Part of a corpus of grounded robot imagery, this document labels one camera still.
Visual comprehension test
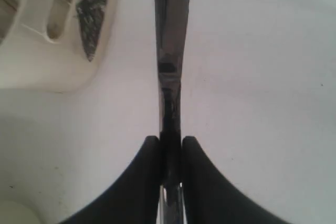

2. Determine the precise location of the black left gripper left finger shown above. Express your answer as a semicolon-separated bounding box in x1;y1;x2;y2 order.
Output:
63;136;162;223

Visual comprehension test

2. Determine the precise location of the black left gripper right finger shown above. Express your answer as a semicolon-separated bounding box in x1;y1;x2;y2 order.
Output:
182;136;286;223

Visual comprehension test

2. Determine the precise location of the steel table knife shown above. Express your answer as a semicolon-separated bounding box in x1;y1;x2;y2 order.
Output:
155;0;190;223

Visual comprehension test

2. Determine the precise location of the cream bin with circle mark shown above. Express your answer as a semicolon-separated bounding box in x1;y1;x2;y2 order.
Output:
1;201;40;224

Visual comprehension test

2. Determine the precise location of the cream bin with triangle mark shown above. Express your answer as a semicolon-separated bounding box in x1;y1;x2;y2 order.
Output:
1;0;117;92

